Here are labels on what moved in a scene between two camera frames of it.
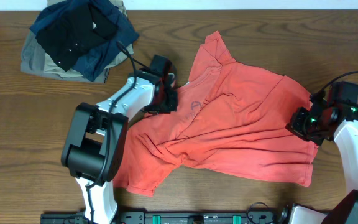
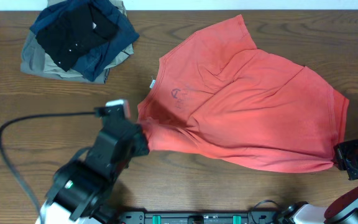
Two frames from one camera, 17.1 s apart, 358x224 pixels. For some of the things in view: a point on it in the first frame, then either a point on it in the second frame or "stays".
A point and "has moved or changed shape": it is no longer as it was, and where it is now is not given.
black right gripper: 294,126 to 341,150
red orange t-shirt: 228,113 has moved or changed shape
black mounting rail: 250,217 stays
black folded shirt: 68,35 stays
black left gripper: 172,106 to 138,139
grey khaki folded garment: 34,60 stays
